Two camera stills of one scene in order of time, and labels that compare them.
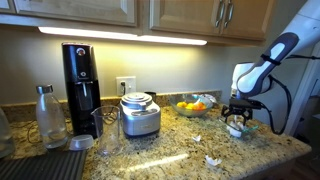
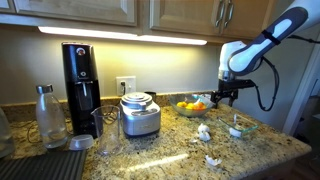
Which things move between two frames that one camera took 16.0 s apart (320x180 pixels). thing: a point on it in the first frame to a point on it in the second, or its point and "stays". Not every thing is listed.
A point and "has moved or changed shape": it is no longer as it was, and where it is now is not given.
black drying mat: (56, 164) stays
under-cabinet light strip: (121, 34) stays
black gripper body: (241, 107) to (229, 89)
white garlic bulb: (197, 138) to (203, 128)
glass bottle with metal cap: (50, 118) stays
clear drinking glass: (108, 129) stays
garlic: (235, 129) has moved or changed shape
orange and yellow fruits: (198, 106) stays
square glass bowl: (236, 125) stays
